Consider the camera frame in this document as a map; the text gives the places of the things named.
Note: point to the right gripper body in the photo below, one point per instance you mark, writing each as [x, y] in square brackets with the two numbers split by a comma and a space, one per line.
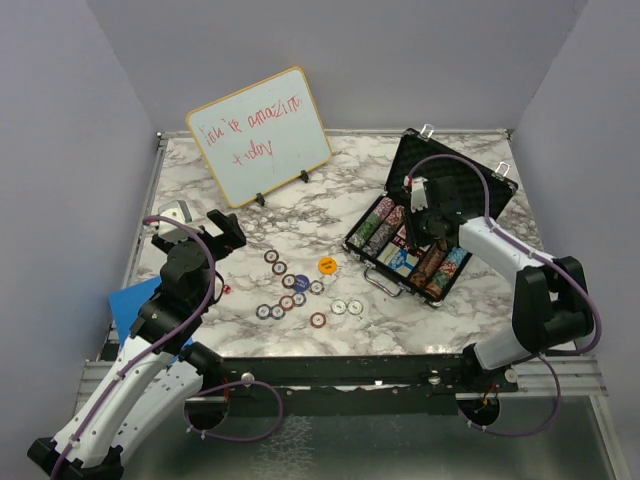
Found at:
[425, 225]

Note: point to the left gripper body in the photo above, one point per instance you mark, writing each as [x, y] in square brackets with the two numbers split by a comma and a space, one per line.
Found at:
[167, 245]

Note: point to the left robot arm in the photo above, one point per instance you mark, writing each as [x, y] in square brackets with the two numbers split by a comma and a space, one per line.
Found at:
[158, 366]

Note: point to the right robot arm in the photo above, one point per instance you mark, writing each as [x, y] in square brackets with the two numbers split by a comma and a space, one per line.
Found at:
[551, 305]

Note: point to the black poker chip case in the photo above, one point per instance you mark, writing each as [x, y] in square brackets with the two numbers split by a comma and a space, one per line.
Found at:
[439, 264]

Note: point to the blue playing card deck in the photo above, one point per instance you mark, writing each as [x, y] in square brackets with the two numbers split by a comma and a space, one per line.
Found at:
[398, 260]

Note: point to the blue plastic box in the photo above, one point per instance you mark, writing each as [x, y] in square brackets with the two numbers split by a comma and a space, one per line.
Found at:
[125, 305]

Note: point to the blue small blind button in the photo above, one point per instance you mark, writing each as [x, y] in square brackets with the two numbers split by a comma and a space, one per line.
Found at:
[302, 283]

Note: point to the red 5 poker chip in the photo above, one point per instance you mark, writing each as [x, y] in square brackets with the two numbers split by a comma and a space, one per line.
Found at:
[287, 302]
[318, 320]

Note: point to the yellow big blind button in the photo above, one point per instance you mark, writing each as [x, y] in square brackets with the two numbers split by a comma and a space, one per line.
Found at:
[327, 265]

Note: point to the white 1 poker chip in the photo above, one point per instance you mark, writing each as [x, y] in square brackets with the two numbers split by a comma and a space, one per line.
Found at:
[355, 307]
[339, 307]

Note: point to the white whiteboard yellow frame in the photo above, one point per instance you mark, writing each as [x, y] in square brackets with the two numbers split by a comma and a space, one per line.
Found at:
[261, 137]

